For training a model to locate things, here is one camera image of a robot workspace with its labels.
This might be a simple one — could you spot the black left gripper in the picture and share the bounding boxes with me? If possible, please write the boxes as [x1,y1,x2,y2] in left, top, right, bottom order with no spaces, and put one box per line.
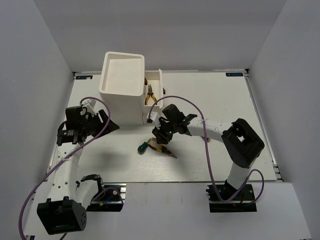
[81,108,120,139]

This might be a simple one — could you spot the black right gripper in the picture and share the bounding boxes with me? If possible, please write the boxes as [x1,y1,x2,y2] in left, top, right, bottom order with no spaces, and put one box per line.
[152,119,178,145]

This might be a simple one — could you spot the yellow needle-nose pliers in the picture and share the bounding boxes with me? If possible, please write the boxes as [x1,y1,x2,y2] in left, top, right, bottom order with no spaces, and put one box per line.
[144,84,157,105]
[147,137,177,159]

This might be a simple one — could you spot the white drawer cabinet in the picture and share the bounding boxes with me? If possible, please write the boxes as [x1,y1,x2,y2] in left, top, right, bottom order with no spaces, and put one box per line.
[98,51,145,126]

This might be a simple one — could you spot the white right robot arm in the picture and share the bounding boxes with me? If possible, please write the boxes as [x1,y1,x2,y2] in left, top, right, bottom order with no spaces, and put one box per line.
[146,104,265,204]

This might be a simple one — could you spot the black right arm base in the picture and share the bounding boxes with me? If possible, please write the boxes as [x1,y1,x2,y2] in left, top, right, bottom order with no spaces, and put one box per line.
[206,184,257,213]

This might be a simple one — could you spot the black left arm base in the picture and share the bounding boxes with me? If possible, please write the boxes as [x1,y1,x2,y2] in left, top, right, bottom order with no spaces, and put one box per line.
[86,183,127,213]

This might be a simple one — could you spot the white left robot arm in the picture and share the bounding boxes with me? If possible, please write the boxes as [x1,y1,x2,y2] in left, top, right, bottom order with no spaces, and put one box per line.
[36,105,120,235]

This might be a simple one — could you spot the blue table label left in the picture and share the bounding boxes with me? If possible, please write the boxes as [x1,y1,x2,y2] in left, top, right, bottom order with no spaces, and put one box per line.
[75,75,93,80]

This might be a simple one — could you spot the blue table label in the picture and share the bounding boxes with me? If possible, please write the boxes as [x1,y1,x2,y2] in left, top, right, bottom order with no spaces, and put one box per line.
[225,72,244,77]
[75,75,93,80]

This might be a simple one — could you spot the blue table label right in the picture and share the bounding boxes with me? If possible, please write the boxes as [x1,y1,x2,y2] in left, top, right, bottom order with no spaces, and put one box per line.
[225,72,244,77]

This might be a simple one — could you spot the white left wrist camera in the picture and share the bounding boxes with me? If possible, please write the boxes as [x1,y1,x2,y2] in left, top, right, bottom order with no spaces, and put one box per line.
[80,99,96,116]

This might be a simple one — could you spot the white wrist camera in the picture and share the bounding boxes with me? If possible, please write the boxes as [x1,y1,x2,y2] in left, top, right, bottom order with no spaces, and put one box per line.
[146,111,161,129]
[80,99,96,116]

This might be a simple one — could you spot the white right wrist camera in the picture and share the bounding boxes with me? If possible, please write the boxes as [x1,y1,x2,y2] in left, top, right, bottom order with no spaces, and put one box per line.
[146,111,161,129]

